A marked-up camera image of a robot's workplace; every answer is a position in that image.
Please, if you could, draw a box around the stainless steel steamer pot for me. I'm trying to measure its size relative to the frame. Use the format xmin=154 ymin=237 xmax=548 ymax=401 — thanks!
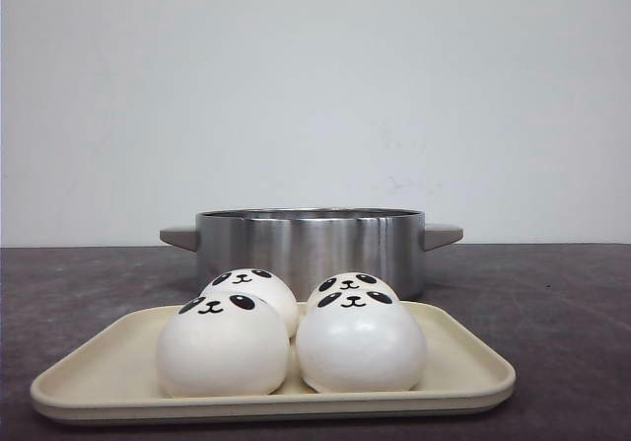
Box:
xmin=159 ymin=208 xmax=463 ymax=301

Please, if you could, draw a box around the cream rectangular tray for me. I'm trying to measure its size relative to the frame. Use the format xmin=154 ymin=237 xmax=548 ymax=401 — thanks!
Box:
xmin=31 ymin=302 xmax=516 ymax=425

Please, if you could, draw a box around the panda bun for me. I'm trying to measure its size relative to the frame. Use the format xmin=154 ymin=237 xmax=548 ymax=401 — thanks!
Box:
xmin=200 ymin=268 xmax=299 ymax=337
xmin=306 ymin=271 xmax=398 ymax=312
xmin=295 ymin=290 xmax=428 ymax=393
xmin=156 ymin=291 xmax=290 ymax=398

